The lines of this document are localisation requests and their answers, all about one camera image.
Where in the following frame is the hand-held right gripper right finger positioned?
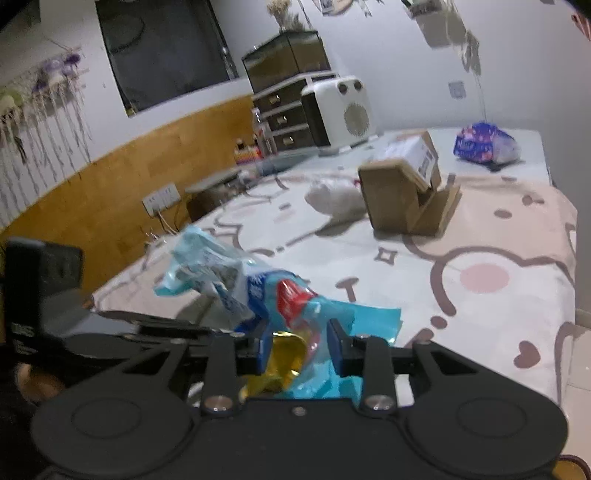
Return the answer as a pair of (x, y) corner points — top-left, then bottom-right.
(327, 318), (499, 414)

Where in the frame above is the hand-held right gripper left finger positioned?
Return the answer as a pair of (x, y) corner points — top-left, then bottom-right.
(115, 318), (274, 414)

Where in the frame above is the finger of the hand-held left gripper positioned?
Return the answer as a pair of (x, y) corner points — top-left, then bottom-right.
(92, 310), (219, 334)
(134, 330), (259, 348)

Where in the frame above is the gold foil wrapper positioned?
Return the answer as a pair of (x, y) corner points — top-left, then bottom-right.
(239, 331), (309, 398)

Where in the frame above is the teal plastic wrapper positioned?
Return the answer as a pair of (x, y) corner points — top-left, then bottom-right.
(277, 295), (403, 400)

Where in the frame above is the red snack wrapper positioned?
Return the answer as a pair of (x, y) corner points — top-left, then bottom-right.
(276, 279), (320, 352)

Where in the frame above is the white plastic bag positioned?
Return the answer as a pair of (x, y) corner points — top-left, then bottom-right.
(305, 176), (370, 219)

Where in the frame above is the brown cardboard box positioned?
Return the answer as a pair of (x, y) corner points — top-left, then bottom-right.
(358, 158), (462, 237)

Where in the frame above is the person's left hand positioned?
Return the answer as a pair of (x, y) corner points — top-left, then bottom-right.
(16, 364), (66, 403)

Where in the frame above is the pink printed blanket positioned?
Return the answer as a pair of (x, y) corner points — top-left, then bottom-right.
(92, 129), (579, 407)

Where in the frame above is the grey side table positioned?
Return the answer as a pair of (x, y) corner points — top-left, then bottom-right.
(185, 167), (244, 223)

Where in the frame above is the colourful small box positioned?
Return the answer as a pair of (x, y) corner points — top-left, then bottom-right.
(235, 138), (258, 165)

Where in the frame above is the small bottle red label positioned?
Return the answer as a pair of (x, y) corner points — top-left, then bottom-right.
(250, 108), (265, 157)

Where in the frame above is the dark drawer cabinet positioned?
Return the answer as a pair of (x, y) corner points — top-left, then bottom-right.
(252, 71), (338, 158)

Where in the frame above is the white fan heater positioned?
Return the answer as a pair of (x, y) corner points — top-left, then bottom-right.
(300, 75), (376, 154)

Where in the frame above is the purple patterned packet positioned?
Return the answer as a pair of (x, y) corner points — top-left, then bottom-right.
(454, 121), (522, 166)

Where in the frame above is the dark window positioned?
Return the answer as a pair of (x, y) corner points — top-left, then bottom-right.
(95, 0), (239, 114)

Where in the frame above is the glass fish tank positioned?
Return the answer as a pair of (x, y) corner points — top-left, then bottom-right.
(241, 30), (331, 93)

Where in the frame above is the dried flower bunch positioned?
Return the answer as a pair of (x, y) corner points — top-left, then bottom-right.
(267, 0), (302, 32)

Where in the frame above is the cloud-shaped photo board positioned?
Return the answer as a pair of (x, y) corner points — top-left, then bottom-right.
(314, 0), (371, 17)

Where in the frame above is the white charger cable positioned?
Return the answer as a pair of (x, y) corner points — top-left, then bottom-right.
(152, 213), (183, 238)

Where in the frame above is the white wall socket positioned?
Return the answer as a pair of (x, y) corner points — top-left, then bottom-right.
(141, 183), (182, 217)

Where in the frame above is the macrame wall hanging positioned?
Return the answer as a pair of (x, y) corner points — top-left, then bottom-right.
(0, 46), (93, 224)

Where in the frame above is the small wall shelf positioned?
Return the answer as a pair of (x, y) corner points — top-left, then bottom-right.
(405, 0), (445, 19)

